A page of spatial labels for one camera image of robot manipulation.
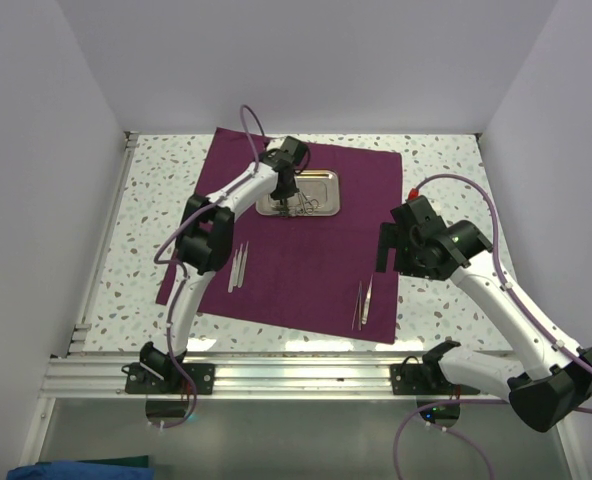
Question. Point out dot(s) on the green cloth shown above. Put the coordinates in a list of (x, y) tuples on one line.
[(139, 461)]

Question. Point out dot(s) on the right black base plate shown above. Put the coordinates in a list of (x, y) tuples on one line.
[(411, 377)]

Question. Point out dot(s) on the steel hemostat clamp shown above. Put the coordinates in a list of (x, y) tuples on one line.
[(305, 205)]

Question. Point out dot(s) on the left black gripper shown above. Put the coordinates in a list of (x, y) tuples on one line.
[(289, 193)]

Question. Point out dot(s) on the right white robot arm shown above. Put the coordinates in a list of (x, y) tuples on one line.
[(549, 375)]

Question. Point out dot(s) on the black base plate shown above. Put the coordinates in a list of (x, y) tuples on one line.
[(142, 382), (411, 377)]

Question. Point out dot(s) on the blue cloth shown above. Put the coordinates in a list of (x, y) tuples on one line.
[(79, 471)]

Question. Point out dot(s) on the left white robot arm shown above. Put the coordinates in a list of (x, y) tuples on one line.
[(203, 244)]

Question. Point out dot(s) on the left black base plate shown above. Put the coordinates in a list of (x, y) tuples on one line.
[(142, 382)]

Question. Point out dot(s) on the long steel forceps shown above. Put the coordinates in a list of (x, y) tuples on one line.
[(358, 309)]

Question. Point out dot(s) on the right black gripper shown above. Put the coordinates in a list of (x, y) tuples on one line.
[(408, 269)]

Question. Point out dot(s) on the broad steel tweezers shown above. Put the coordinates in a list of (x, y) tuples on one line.
[(366, 303)]

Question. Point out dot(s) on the steel instrument tray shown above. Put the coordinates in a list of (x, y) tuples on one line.
[(323, 185)]

